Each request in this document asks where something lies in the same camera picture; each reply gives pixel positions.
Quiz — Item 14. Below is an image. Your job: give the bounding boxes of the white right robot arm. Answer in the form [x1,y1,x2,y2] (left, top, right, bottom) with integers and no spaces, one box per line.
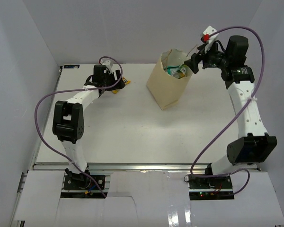
[185,35,277,189]

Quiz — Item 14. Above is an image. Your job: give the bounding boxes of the beige paper bag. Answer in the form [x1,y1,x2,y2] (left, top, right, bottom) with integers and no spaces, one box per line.
[146,48,193,110]

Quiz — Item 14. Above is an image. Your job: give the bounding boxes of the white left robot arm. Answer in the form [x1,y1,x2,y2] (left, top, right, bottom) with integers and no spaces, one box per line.
[53,60,125,189]

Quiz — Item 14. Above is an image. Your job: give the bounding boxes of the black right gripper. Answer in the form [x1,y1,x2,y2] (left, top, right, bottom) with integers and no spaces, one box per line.
[184,40,230,74]

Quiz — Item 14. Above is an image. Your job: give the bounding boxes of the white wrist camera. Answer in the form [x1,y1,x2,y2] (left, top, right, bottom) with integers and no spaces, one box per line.
[202,26,219,53]
[99,60,114,74]

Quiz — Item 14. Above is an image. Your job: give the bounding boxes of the green Skittles packet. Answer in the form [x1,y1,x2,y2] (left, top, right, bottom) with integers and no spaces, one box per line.
[173,64,189,79]

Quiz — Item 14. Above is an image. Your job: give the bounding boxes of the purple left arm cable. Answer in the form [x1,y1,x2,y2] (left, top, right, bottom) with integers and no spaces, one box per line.
[34,56,124,199]

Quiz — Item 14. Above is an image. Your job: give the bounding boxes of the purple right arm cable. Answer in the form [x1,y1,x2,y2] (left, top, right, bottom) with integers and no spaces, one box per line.
[184,26,265,197]

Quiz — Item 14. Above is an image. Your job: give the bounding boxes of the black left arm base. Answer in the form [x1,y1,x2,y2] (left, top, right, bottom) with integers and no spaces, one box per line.
[61,175,107,199]

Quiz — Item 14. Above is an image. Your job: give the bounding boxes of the teal candy bag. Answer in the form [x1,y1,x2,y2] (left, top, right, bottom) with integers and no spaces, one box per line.
[164,66,179,76]

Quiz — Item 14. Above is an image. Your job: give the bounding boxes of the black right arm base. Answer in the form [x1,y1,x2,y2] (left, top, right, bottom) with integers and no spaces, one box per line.
[183,175,234,201]

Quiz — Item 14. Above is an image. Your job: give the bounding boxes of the yellow M&M's packet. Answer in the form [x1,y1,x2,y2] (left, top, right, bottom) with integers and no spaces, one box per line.
[111,77,131,94]

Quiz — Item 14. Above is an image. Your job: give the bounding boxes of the white paper sheet front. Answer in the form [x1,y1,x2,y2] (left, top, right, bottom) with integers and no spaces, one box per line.
[14,171,284,227]

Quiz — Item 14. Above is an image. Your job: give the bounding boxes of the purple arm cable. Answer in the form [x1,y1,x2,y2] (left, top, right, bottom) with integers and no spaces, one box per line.
[184,26,265,197]
[34,56,124,199]

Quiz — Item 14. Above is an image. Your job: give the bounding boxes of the aluminium table frame rail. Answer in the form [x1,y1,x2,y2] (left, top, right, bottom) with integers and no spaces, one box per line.
[32,163,261,171]

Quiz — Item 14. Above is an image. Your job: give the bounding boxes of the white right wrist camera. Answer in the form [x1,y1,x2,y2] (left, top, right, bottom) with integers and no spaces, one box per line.
[202,26,219,53]

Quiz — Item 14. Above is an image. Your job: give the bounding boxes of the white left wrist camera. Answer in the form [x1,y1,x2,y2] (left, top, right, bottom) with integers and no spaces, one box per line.
[99,60,114,74]

